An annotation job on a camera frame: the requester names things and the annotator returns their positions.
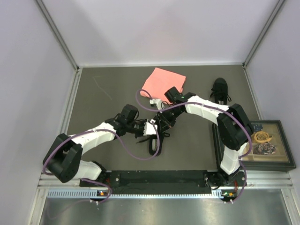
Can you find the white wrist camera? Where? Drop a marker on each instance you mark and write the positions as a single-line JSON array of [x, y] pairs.
[[150, 128], [158, 103]]

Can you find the aluminium frame rail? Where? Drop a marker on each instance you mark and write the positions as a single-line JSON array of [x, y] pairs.
[[254, 179]]

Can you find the dark framed compartment box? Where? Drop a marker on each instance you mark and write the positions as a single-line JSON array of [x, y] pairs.
[[269, 150]]

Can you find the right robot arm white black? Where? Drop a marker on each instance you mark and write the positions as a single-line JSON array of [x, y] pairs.
[[234, 127]]

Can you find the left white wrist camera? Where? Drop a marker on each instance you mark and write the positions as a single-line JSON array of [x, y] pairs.
[[150, 128]]

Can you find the grey slotted cable duct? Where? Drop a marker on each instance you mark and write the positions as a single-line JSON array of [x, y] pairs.
[[100, 194]]

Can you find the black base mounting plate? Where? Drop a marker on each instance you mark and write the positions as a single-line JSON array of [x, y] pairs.
[[171, 188]]

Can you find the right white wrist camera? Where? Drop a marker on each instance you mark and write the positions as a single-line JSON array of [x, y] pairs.
[[158, 103]]

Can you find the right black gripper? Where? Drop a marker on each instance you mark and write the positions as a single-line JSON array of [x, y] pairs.
[[161, 115]]

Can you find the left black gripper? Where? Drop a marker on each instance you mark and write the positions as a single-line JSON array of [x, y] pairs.
[[141, 134]]

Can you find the black sneaker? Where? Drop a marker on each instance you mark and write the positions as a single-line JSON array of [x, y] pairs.
[[219, 92], [153, 148]]

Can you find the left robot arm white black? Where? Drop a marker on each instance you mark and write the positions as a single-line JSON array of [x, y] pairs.
[[64, 158]]

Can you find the pink folded cloth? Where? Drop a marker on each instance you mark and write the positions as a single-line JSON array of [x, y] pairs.
[[160, 81]]

